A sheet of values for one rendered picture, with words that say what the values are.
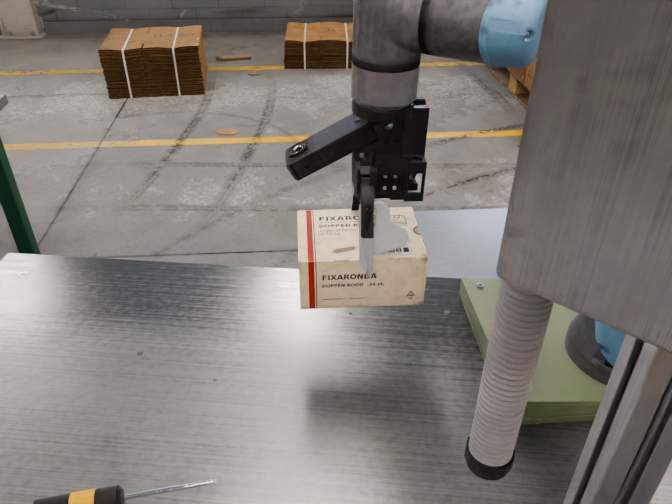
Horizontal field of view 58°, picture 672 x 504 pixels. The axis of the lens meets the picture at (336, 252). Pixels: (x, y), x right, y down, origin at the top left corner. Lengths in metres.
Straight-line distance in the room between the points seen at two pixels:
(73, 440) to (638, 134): 0.75
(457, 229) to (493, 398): 0.79
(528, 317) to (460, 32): 0.34
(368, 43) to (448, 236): 0.57
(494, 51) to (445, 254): 0.55
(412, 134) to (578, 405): 0.40
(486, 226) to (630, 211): 0.96
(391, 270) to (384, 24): 0.29
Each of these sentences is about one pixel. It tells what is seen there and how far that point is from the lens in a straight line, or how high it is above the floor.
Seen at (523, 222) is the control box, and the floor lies 1.32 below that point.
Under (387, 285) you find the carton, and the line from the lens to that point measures 0.77.
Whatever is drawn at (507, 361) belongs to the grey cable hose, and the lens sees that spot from 0.39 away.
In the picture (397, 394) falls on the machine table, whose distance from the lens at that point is 0.84.
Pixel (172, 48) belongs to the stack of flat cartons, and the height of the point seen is 0.31.
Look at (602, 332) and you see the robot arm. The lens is 0.68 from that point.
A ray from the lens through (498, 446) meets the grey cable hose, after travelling 0.44.
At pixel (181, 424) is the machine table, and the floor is 0.83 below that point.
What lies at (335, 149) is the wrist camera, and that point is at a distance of 0.71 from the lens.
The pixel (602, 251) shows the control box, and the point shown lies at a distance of 0.26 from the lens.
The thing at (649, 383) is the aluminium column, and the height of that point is 1.14.
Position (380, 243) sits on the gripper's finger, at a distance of 0.73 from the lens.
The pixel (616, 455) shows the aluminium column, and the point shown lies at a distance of 0.53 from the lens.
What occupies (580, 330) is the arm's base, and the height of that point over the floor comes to 0.90.
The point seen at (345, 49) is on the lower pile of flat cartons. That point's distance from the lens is 4.67.
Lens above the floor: 1.45
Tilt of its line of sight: 35 degrees down
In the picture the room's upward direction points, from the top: straight up
